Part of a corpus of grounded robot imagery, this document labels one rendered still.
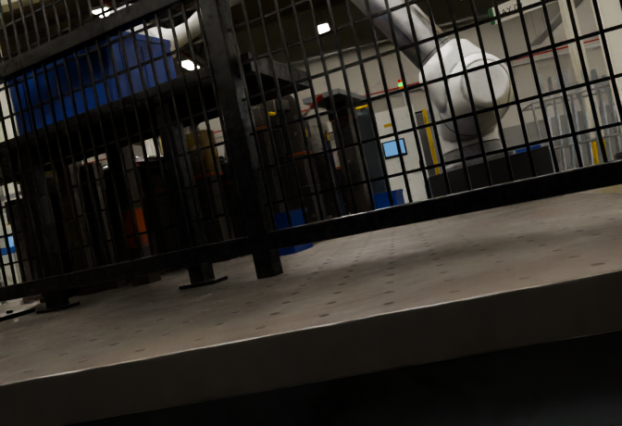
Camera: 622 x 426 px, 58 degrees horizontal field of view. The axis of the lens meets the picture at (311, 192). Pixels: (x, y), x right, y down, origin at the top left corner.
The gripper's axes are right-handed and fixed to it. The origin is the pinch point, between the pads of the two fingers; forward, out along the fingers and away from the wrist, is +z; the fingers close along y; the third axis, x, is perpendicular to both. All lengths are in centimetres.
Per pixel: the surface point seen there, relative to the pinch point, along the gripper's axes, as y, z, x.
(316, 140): -18, 0, -76
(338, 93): -40, -10, -51
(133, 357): -72, 35, 95
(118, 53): -38, -6, 51
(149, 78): -39, -2, 45
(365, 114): -35, -7, -92
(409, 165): 102, -11, -689
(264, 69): -65, 4, 50
